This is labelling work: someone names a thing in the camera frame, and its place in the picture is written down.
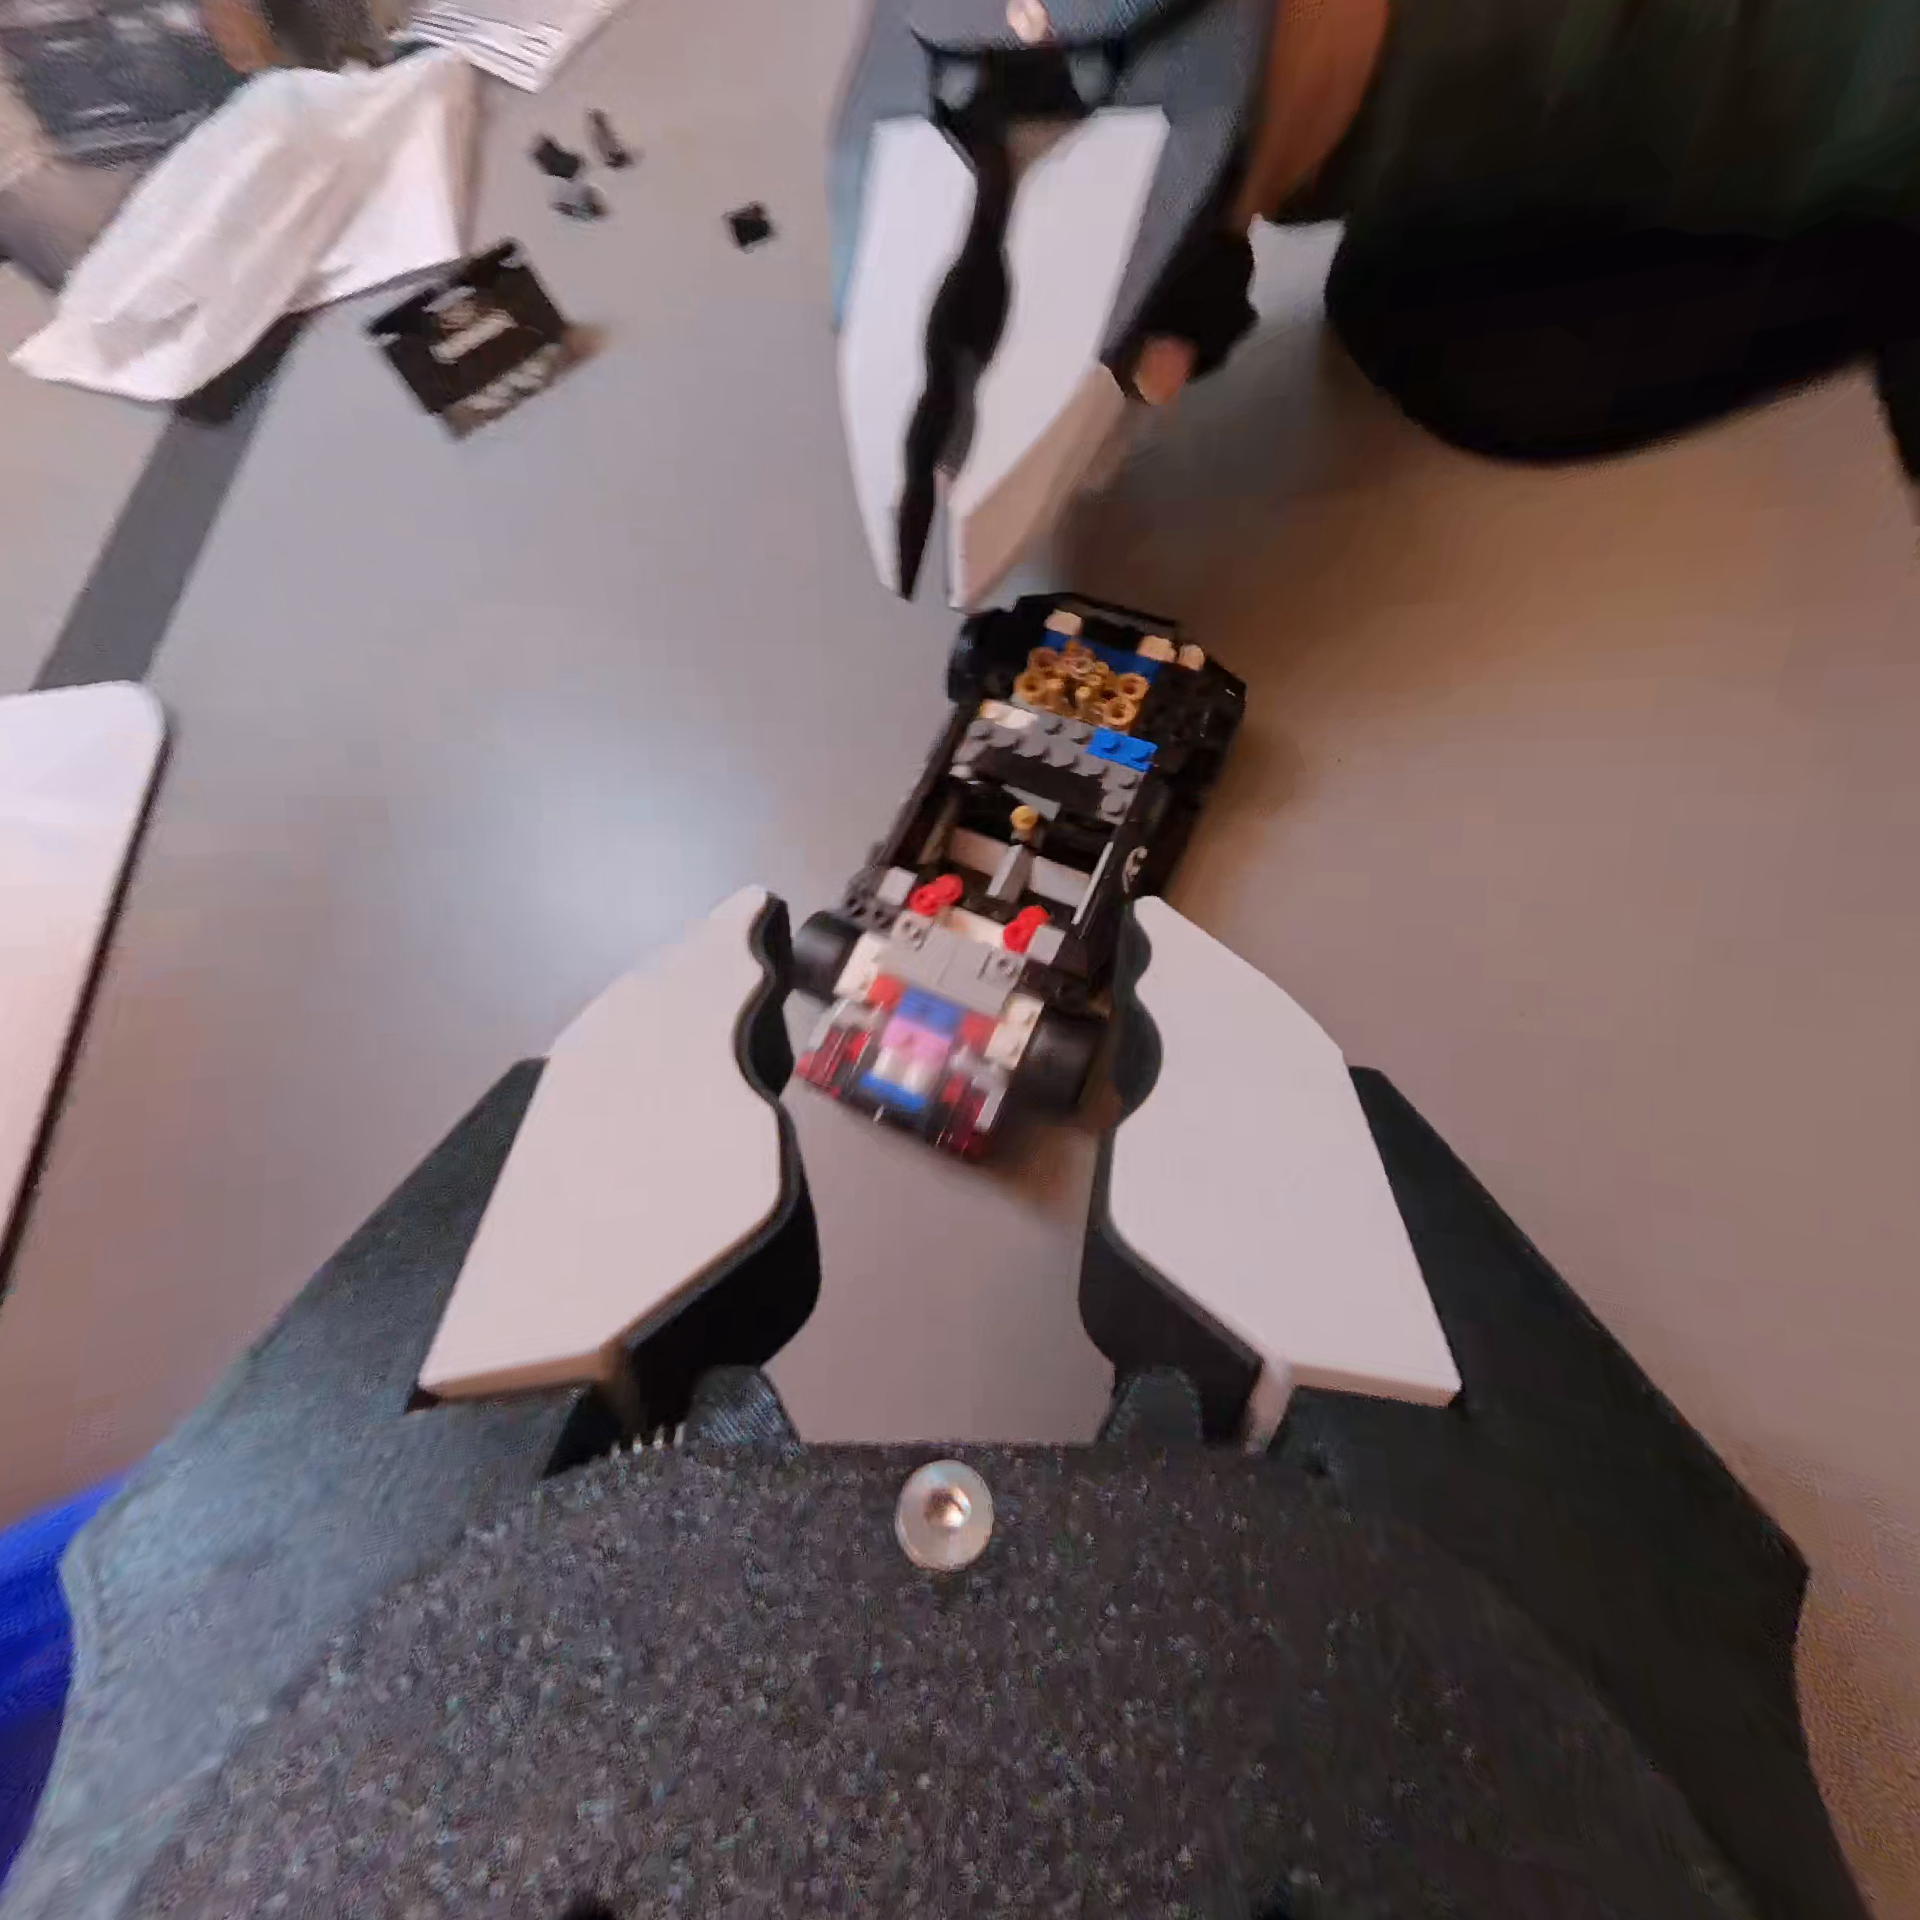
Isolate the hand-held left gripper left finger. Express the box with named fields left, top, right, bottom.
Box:
left=417, top=884, right=828, bottom=1443

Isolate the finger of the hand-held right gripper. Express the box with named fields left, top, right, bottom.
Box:
left=945, top=105, right=1179, bottom=612
left=831, top=116, right=991, bottom=602

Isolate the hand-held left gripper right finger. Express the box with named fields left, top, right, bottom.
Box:
left=1079, top=896, right=1466, bottom=1443

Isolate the black lego car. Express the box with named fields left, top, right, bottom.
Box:
left=791, top=592, right=1250, bottom=1164

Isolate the blue plastic bin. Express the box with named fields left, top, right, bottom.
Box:
left=0, top=1476, right=127, bottom=1850

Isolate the person's right forearm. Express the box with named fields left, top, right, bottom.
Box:
left=1341, top=0, right=1920, bottom=243

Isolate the black printed lego panel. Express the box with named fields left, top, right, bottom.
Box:
left=363, top=241, right=588, bottom=441

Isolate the person's right hand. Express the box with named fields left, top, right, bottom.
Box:
left=1127, top=0, right=1404, bottom=410

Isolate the white printed sheet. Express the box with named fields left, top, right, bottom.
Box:
left=405, top=0, right=633, bottom=92

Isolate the white booklet stand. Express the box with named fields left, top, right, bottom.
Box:
left=0, top=682, right=169, bottom=1278

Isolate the white paper bag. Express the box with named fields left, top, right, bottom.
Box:
left=6, top=46, right=484, bottom=408

